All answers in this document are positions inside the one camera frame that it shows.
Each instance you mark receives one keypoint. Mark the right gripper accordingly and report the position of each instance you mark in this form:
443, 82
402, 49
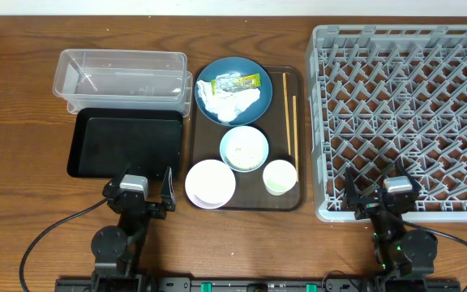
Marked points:
368, 207

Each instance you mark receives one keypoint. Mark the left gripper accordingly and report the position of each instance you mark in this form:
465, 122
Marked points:
137, 203

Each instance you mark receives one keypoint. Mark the white shallow bowl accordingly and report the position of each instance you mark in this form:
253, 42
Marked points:
210, 184

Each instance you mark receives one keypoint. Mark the light blue bowl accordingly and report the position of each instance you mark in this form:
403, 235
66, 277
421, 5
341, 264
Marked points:
244, 149

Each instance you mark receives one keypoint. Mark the white cup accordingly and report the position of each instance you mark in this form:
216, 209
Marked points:
279, 176

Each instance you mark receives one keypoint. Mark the white napkin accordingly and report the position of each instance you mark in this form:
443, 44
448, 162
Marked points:
227, 106

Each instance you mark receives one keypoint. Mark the yellow green snack wrapper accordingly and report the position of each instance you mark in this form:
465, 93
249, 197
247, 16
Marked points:
235, 82

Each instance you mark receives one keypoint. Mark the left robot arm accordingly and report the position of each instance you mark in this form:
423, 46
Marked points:
117, 248

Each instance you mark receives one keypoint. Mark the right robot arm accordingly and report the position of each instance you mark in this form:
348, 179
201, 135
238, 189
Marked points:
407, 255

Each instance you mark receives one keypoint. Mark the black food waste tray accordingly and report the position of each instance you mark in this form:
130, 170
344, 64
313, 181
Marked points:
107, 141

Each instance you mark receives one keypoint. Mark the grey dishwasher rack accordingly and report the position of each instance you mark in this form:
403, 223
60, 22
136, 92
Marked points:
385, 93

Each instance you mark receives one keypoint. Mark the clear plastic waste bin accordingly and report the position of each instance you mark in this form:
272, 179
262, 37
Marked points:
123, 79

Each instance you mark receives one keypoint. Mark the dark brown serving tray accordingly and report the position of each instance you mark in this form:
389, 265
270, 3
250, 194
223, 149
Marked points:
250, 193

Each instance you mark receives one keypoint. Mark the right wooden chopstick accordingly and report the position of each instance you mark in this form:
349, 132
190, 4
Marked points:
295, 136

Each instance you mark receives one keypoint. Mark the wooden chopstick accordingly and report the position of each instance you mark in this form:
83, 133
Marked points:
287, 126
295, 136

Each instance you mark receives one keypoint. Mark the left wooden chopstick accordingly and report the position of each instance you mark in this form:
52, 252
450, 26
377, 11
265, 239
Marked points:
287, 126

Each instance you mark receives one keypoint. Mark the dark blue plate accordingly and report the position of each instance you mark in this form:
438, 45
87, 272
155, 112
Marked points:
244, 66

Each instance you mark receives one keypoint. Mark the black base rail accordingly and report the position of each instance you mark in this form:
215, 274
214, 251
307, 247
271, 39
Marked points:
180, 284

